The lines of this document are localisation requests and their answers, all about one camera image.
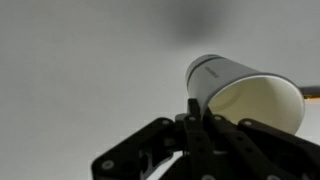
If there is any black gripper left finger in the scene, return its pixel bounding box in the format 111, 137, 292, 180
91, 98, 214, 180

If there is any white paper cup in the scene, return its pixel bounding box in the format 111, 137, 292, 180
185, 54, 306, 136

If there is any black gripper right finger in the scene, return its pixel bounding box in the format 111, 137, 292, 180
203, 107, 320, 180

